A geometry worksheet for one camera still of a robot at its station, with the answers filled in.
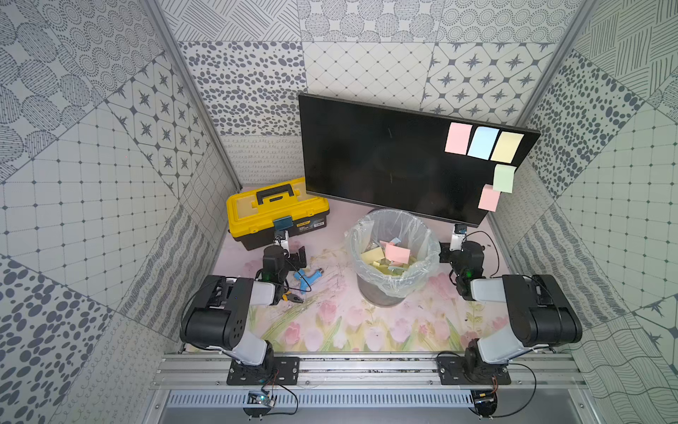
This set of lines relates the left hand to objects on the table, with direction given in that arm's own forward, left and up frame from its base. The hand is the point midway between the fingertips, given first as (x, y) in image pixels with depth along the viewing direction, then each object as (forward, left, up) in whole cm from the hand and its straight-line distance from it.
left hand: (287, 244), depth 94 cm
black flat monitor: (+24, -39, +21) cm, 51 cm away
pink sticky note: (+1, -63, +25) cm, 68 cm away
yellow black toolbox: (+4, +11, +12) cm, 17 cm away
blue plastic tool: (-10, -7, -8) cm, 15 cm away
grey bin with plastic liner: (-10, -37, +12) cm, 40 cm away
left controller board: (-46, +1, -7) cm, 47 cm away
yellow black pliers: (-17, -3, -5) cm, 18 cm away
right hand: (+3, -58, 0) cm, 58 cm away
